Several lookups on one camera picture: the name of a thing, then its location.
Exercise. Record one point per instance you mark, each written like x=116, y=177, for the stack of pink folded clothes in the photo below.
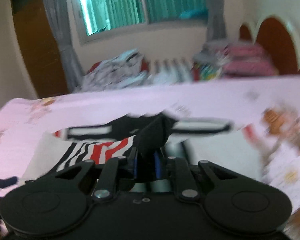
x=247, y=60

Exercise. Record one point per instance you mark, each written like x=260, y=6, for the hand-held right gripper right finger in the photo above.
x=157, y=165

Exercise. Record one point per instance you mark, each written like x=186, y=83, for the black white red striped shirt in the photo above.
x=102, y=150

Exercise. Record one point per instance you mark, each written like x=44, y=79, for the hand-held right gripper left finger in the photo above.
x=134, y=165

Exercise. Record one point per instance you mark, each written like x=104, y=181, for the grey curtain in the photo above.
x=62, y=37
x=216, y=12

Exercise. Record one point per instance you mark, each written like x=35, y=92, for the colourful printed cloth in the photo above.
x=207, y=71

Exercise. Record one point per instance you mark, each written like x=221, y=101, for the red and cream headboard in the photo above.
x=275, y=40

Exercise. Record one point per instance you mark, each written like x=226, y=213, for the teal cloth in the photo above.
x=193, y=12

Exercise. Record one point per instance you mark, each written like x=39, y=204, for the pink floral bed sheet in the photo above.
x=215, y=97

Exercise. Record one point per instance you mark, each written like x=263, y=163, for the brown wooden wardrobe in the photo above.
x=37, y=47

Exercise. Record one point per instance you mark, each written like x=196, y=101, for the pile of grey white clothes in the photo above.
x=115, y=72

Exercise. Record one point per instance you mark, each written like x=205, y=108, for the grey white striped cloth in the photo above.
x=170, y=71

